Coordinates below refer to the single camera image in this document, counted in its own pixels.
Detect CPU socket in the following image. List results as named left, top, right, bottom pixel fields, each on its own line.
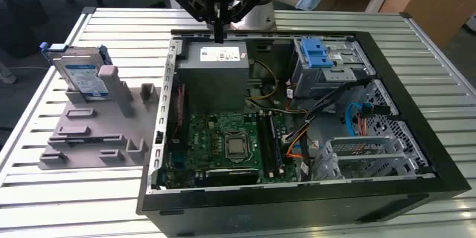
left=222, top=129, right=255, bottom=164

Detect silver CPU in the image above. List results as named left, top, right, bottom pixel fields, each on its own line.
left=226, top=138, right=248, bottom=157

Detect green motherboard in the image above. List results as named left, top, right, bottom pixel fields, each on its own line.
left=163, top=111, right=299, bottom=187

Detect red wire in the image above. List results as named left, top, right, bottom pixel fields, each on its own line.
left=172, top=83, right=186, bottom=143

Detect metal optical drive cage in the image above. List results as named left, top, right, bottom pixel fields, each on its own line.
left=292, top=38, right=376, bottom=99

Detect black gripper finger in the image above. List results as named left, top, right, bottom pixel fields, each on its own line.
left=171, top=0, right=222, bottom=44
left=220, top=0, right=262, bottom=44

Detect black office chair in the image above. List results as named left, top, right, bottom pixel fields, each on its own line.
left=0, top=0, right=51, bottom=59

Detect blue plastic drive latch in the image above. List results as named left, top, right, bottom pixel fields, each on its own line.
left=302, top=38, right=332, bottom=69

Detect brown wooden cabinet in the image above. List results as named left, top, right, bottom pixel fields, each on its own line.
left=379, top=0, right=476, bottom=51

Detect blue data wire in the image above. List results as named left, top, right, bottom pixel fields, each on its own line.
left=344, top=103, right=372, bottom=139

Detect grey parts rack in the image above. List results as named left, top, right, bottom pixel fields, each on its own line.
left=38, top=65, right=164, bottom=171

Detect black PC case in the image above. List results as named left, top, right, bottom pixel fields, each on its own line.
left=136, top=30, right=474, bottom=237

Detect black cable bundle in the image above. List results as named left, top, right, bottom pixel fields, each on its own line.
left=282, top=80, right=372, bottom=149

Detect black graphics card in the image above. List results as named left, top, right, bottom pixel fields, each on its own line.
left=203, top=167, right=260, bottom=186

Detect grey power supply unit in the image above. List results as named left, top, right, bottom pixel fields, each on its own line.
left=176, top=41, right=250, bottom=113

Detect orange wire with black connector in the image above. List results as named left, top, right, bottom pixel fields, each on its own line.
left=356, top=103, right=392, bottom=138

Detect grey furniture foot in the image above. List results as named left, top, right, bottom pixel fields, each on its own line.
left=0, top=62, right=18, bottom=85

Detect metal disk bay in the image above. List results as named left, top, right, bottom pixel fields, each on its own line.
left=314, top=135, right=435, bottom=182

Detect hard disk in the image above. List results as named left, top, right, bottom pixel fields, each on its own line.
left=40, top=42, right=115, bottom=102

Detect yellow wire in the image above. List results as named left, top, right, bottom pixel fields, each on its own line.
left=247, top=59, right=280, bottom=101

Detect RAM stick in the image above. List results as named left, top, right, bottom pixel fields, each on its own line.
left=267, top=111, right=287, bottom=177

